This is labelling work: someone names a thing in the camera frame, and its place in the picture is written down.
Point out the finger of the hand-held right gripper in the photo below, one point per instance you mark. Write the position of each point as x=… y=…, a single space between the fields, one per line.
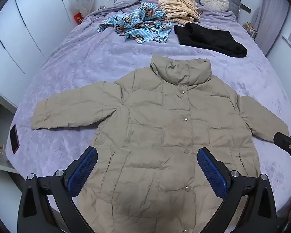
x=287 y=143

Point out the white wardrobe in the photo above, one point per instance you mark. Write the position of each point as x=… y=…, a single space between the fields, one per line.
x=21 y=29

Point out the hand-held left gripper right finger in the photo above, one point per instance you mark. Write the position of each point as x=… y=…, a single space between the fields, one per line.
x=212 y=168

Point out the beige striped garment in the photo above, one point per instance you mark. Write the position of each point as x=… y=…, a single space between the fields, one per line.
x=178 y=8

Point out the purple plush blanket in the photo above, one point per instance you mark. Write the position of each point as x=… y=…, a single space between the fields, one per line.
x=87 y=60

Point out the lilac curtain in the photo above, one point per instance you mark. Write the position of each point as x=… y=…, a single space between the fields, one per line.
x=271 y=17

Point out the dark smartphone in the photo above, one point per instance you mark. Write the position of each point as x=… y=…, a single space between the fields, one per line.
x=14 y=139

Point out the red packet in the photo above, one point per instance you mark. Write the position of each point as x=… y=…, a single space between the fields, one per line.
x=78 y=18

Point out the blue monkey print cloth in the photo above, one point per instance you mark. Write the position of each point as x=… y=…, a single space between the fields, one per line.
x=140 y=26

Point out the white bedside shelf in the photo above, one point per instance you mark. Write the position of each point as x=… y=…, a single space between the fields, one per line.
x=0 y=126

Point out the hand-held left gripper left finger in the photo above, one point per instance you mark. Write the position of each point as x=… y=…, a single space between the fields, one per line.
x=83 y=168

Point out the beige puffer jacket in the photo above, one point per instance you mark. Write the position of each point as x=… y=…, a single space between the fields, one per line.
x=148 y=126

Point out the small boxes on nightstand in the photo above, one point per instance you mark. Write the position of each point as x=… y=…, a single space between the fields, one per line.
x=250 y=30

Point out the black garment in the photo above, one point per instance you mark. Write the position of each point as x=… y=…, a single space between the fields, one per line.
x=208 y=40

